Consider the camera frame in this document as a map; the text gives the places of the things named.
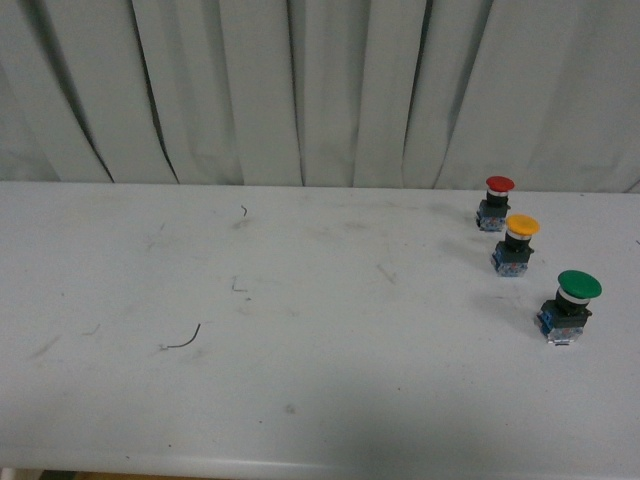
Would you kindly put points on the white curtain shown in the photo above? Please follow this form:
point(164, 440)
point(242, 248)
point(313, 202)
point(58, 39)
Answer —
point(399, 94)

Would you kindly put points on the yellow push button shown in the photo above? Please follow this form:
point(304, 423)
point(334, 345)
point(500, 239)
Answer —
point(512, 254)

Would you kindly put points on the green push button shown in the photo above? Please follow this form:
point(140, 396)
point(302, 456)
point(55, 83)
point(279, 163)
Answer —
point(562, 319)

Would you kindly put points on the red push button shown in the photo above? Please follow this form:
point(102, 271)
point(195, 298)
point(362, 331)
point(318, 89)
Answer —
point(492, 210)

